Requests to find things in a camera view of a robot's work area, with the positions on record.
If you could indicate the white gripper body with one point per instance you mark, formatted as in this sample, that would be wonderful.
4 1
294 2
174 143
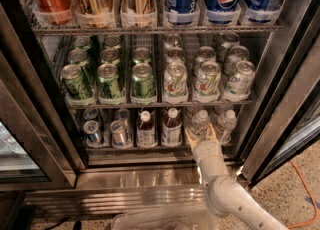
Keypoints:
206 149

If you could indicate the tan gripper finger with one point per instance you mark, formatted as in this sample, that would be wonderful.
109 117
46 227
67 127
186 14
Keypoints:
211 134
191 139

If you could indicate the clear water bottle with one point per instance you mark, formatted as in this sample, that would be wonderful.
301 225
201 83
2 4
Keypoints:
199 124
224 125

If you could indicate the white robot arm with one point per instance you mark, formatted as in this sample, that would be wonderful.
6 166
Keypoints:
223 194

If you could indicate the brown tea bottle right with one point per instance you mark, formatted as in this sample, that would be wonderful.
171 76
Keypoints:
171 129

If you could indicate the brown tea bottle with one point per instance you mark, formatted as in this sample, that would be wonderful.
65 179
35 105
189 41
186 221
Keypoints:
171 129
145 130

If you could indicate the brown tea bottle left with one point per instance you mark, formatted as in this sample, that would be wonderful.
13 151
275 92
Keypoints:
145 130

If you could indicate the steel fridge base grille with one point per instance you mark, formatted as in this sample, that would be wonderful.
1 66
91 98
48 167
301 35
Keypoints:
119 190

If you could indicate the steel fridge door right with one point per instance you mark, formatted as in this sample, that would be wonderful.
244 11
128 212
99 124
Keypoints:
283 118

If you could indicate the glass fridge door left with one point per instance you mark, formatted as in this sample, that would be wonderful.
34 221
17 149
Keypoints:
29 114

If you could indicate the white diet soda can middle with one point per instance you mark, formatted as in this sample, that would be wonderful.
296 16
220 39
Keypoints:
208 78

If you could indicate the white diet soda can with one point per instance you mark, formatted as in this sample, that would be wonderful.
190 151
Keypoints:
208 78
241 78
175 77

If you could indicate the white diet soda can left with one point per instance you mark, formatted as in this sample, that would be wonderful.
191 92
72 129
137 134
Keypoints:
175 77

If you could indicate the white diet soda can right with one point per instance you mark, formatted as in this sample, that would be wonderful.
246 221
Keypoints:
241 78

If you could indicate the clear plastic bin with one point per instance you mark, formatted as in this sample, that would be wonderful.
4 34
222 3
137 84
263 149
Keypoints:
178 217

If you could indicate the silver blue can front right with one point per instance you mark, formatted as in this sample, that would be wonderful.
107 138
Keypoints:
119 133

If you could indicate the silver blue can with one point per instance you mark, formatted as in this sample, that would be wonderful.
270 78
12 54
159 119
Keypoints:
119 133
92 130

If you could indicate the green soda can front right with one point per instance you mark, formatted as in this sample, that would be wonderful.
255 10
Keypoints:
142 81

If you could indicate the green soda can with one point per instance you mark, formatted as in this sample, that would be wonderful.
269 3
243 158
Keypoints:
142 81
141 55
112 56
81 58
108 81
76 82

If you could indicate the green soda can front middle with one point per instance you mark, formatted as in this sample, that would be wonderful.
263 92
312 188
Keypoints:
108 81

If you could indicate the silver blue can front left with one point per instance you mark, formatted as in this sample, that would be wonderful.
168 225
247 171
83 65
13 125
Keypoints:
92 130

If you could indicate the green soda can front left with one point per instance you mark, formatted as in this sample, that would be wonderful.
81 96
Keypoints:
76 82

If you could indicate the middle wire shelf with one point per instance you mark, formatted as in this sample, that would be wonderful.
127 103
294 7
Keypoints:
157 105

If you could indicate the wire shelf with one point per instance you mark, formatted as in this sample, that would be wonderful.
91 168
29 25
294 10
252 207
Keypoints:
157 105
70 31

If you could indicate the upper wire shelf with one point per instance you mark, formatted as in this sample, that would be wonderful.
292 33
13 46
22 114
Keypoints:
70 31

